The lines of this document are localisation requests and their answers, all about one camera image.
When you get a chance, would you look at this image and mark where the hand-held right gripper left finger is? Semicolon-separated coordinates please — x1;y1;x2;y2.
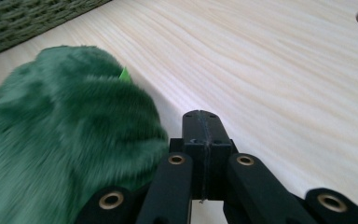
169;109;212;201

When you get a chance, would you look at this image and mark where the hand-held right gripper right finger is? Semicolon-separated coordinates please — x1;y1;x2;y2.
200;109;239;201

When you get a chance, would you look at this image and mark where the green furry cloth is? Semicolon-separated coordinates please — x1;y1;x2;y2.
0;45;171;224

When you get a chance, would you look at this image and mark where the grey-green woven basket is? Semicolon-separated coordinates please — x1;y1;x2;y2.
0;0;112;62

